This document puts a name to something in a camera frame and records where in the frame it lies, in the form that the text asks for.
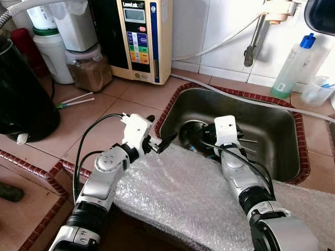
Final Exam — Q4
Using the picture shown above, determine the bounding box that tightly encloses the steel bowl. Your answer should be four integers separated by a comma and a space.
180, 119, 211, 155

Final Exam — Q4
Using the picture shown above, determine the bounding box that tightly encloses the steel kitchen sink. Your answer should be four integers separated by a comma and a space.
159, 86, 302, 184

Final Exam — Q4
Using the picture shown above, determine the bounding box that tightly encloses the clear bubble wrap sheet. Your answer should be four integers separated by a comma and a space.
113, 141, 335, 251

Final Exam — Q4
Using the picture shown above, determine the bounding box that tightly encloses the cream water ionizer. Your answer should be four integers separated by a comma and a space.
90, 0, 174, 85

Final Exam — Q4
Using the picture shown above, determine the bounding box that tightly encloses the clear jar brown powder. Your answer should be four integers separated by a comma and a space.
65, 44, 114, 93

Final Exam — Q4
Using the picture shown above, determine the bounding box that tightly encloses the clear bottle blue cap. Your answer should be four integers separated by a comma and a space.
270, 32, 317, 99

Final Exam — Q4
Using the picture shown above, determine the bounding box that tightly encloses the white container green lid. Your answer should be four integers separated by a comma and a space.
32, 27, 75, 85

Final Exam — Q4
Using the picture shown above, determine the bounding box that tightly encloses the clear measuring cup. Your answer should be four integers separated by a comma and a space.
300, 75, 335, 108

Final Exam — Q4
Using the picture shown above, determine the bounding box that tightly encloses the black electric kettle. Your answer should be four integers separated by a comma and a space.
0, 38, 61, 143

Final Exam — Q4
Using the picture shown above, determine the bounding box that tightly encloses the red plastic container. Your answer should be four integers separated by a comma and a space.
10, 27, 49, 78

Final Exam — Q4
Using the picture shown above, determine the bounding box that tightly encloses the white labelled bottle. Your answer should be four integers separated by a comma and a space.
26, 4, 58, 31

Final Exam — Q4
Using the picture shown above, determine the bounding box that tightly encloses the dark small object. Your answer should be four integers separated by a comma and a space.
0, 182, 25, 203

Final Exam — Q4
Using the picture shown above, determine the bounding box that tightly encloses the black round pan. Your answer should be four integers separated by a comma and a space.
304, 0, 335, 36

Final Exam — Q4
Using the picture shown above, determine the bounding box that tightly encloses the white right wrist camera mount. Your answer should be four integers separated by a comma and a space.
213, 116, 242, 158

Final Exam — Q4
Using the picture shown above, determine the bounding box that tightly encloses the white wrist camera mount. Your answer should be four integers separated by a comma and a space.
213, 116, 242, 158
121, 113, 156, 154

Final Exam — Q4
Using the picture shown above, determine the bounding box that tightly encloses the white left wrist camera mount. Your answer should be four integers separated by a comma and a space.
121, 113, 156, 154

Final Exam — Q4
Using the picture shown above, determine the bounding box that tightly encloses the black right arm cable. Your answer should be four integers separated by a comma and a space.
199, 137, 276, 202

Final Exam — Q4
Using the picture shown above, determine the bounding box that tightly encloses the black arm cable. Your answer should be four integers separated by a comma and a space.
73, 113, 126, 204
199, 137, 276, 202

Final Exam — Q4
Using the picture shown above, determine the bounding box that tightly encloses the white stick teal handle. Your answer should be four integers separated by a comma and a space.
57, 98, 96, 109

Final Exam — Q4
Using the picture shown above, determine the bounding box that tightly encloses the white stick green handle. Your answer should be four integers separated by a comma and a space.
59, 92, 95, 106

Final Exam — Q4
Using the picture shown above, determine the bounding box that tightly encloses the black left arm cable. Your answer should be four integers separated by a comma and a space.
73, 113, 126, 204

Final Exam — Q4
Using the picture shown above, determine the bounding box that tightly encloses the white faucet hose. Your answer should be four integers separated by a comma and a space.
172, 15, 264, 61

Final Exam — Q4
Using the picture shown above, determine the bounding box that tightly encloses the beige wall faucet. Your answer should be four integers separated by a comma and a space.
243, 0, 300, 68

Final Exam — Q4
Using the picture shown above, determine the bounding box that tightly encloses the grey corrugated hose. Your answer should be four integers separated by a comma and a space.
0, 0, 53, 28

